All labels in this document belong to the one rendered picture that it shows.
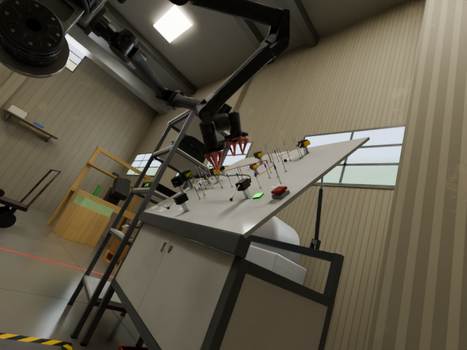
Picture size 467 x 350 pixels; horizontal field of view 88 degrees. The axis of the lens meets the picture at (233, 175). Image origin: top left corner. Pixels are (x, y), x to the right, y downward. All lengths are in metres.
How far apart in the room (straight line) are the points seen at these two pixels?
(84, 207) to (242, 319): 5.29
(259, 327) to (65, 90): 10.54
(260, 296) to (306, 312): 0.28
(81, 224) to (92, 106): 6.01
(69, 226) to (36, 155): 4.96
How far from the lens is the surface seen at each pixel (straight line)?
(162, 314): 1.18
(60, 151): 10.60
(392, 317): 2.53
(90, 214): 6.03
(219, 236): 0.92
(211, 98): 0.98
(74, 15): 1.01
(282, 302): 1.05
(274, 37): 1.02
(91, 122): 10.91
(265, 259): 2.87
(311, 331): 1.23
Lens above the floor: 0.77
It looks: 19 degrees up
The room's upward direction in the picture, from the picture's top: 23 degrees clockwise
